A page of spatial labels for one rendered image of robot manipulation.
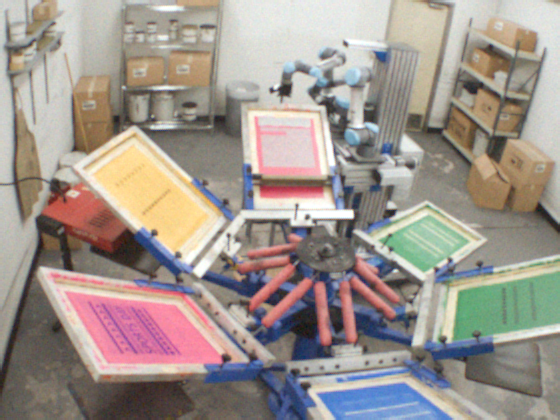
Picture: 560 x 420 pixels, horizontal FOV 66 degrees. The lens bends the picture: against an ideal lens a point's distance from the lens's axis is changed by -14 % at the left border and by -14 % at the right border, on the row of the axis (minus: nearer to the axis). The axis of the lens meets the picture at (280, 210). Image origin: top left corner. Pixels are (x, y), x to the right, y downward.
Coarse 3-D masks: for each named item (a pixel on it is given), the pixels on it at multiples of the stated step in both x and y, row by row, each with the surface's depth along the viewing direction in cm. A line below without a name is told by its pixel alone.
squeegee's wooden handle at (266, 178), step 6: (264, 174) 301; (270, 174) 302; (276, 174) 303; (282, 174) 304; (264, 180) 302; (270, 180) 303; (276, 180) 304; (282, 180) 304; (288, 180) 305; (294, 180) 306; (300, 180) 306; (306, 180) 307; (312, 180) 308; (318, 180) 308; (324, 180) 309
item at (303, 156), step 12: (312, 120) 338; (288, 132) 330; (300, 132) 332; (312, 132) 334; (288, 144) 326; (300, 144) 328; (312, 144) 330; (288, 156) 322; (300, 156) 324; (312, 156) 326; (300, 168) 320; (312, 168) 322; (300, 192) 313; (312, 192) 315
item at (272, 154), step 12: (264, 144) 323; (276, 144) 324; (264, 156) 319; (276, 156) 320; (264, 168) 315; (276, 168) 317; (288, 168) 318; (264, 192) 308; (276, 192) 310; (288, 192) 311
